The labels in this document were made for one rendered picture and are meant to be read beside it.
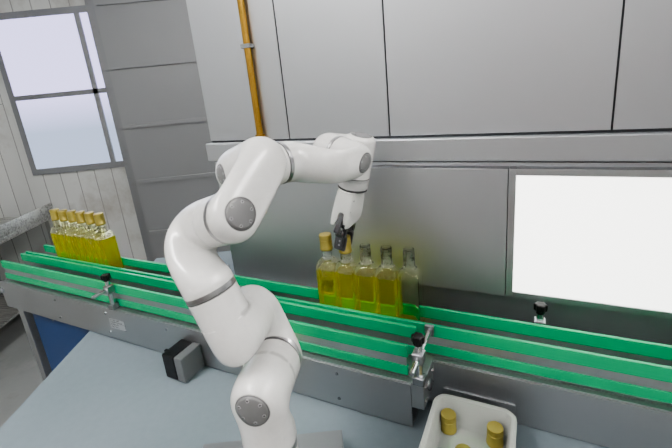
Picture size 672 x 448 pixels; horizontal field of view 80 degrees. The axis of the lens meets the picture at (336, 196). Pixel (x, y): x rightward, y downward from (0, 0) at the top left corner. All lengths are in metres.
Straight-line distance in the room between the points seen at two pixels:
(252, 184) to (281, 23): 0.69
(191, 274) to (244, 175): 0.17
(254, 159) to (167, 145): 2.89
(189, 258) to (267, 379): 0.23
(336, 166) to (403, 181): 0.32
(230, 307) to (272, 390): 0.15
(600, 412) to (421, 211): 0.57
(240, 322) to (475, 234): 0.65
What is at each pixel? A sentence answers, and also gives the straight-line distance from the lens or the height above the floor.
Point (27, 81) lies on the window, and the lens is 3.99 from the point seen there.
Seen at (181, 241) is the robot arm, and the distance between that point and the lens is 0.70.
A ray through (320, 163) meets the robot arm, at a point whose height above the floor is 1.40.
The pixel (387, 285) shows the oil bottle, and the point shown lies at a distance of 1.04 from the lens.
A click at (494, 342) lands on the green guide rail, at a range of 1.04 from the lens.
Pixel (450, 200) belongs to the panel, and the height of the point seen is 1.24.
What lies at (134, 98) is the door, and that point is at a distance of 3.58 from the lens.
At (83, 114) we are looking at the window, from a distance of 3.80.
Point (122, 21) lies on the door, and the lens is 3.61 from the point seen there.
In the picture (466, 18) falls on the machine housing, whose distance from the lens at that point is 1.05.
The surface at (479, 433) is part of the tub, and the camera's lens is 1.09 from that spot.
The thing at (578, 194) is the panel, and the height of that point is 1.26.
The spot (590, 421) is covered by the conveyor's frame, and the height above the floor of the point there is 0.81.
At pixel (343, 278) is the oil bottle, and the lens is 1.08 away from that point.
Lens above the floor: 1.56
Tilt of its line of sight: 16 degrees down
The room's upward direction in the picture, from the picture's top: 6 degrees counter-clockwise
